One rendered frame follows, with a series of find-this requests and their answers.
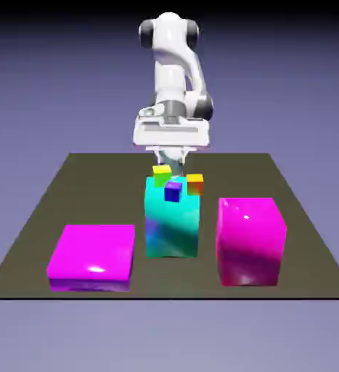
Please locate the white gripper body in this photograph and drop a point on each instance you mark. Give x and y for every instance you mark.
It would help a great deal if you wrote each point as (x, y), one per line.
(171, 134)

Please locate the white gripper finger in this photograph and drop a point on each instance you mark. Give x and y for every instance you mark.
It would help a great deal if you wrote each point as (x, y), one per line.
(159, 156)
(182, 157)

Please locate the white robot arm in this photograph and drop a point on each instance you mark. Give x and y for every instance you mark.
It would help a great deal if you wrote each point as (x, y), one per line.
(172, 58)

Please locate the small green cube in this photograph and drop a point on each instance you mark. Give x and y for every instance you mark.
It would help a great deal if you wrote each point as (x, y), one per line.
(162, 175)

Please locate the small orange cube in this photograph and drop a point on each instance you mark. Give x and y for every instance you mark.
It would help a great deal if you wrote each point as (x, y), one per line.
(194, 184)

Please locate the small blue cube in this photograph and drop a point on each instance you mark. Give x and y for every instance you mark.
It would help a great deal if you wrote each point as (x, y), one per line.
(172, 192)

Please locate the large cyan box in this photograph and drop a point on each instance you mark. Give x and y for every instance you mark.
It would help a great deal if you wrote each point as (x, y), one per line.
(172, 223)

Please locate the large tall magenta box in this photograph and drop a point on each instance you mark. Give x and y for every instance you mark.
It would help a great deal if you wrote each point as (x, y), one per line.
(249, 241)

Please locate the large flat magenta box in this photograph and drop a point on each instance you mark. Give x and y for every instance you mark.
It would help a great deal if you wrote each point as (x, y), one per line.
(92, 255)

